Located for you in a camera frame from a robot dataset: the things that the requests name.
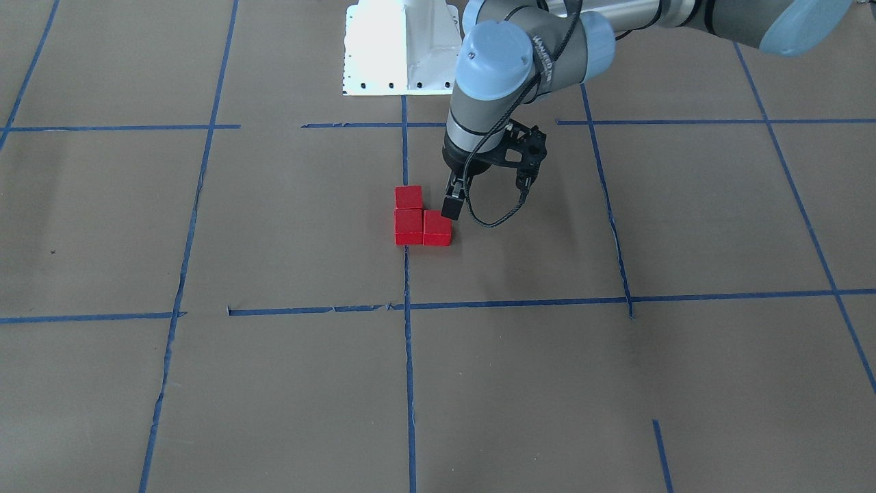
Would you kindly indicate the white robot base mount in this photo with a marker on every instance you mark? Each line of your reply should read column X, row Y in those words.
column 400, row 47

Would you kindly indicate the red cube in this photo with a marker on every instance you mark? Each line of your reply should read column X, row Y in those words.
column 408, row 197
column 437, row 229
column 408, row 226

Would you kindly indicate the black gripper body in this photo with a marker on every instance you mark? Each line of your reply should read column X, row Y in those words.
column 460, row 163

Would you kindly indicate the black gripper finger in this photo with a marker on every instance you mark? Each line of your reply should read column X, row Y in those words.
column 452, row 207

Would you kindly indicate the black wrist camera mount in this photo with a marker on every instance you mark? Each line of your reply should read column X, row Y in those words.
column 521, row 148

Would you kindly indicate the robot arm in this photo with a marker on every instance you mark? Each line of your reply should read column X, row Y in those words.
column 515, row 52

